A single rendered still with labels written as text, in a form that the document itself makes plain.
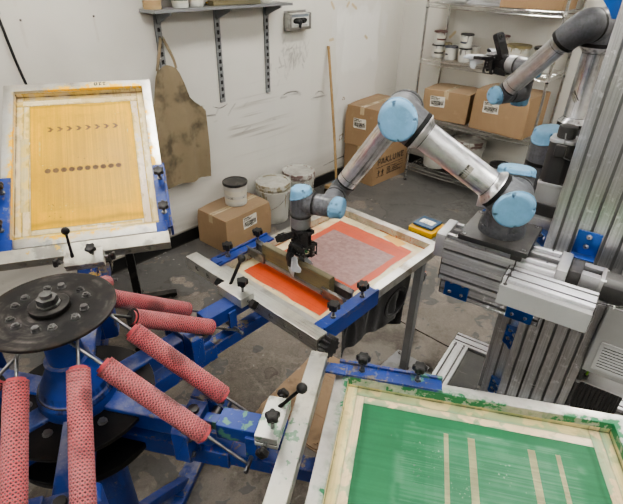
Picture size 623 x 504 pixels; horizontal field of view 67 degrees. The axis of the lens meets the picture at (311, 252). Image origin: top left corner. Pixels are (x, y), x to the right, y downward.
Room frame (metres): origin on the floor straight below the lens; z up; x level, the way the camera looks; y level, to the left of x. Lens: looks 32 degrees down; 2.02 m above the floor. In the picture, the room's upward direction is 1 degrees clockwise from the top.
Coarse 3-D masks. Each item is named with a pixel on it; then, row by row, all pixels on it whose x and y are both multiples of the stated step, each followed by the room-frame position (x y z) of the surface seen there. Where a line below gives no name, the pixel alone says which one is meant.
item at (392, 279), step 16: (368, 224) 1.98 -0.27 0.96; (384, 224) 1.93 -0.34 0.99; (416, 240) 1.81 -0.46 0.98; (432, 240) 1.80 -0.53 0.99; (416, 256) 1.66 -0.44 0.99; (432, 256) 1.71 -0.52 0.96; (400, 272) 1.54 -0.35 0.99; (256, 288) 1.41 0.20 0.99; (384, 288) 1.44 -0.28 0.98; (288, 304) 1.32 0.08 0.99
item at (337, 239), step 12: (336, 228) 1.95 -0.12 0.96; (348, 228) 1.95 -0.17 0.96; (324, 240) 1.84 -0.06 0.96; (336, 240) 1.84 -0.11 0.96; (348, 240) 1.84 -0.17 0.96; (360, 240) 1.84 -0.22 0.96; (324, 252) 1.73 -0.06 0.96; (336, 252) 1.73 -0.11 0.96; (264, 264) 1.63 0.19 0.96; (324, 264) 1.64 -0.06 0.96; (252, 276) 1.54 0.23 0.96; (264, 276) 1.54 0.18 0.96; (276, 276) 1.54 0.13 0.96; (276, 288) 1.46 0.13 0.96
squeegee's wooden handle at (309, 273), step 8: (264, 248) 1.61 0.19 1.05; (272, 248) 1.58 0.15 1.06; (272, 256) 1.58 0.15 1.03; (280, 256) 1.55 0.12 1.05; (280, 264) 1.55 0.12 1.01; (304, 264) 1.47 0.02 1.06; (296, 272) 1.49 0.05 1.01; (304, 272) 1.46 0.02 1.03; (312, 272) 1.43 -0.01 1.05; (320, 272) 1.42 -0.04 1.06; (304, 280) 1.46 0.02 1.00; (312, 280) 1.43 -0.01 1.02; (320, 280) 1.41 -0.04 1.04; (328, 280) 1.38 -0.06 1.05; (320, 288) 1.41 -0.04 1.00; (328, 288) 1.38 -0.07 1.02
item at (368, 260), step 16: (368, 240) 1.84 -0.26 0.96; (384, 240) 1.85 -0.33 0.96; (352, 256) 1.71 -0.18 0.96; (368, 256) 1.71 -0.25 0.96; (384, 256) 1.71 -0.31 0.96; (400, 256) 1.71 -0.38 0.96; (336, 272) 1.58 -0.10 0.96; (352, 272) 1.58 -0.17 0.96; (368, 272) 1.59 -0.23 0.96; (288, 288) 1.47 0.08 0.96; (304, 288) 1.47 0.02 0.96; (352, 288) 1.47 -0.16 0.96; (304, 304) 1.37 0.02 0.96; (320, 304) 1.37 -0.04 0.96
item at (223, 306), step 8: (216, 304) 1.25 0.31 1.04; (224, 304) 1.25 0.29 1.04; (232, 304) 1.25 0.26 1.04; (200, 312) 1.21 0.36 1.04; (208, 312) 1.21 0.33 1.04; (216, 312) 1.21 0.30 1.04; (224, 312) 1.22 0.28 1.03; (240, 312) 1.26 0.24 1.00; (216, 320) 1.19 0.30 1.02; (224, 320) 1.21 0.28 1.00
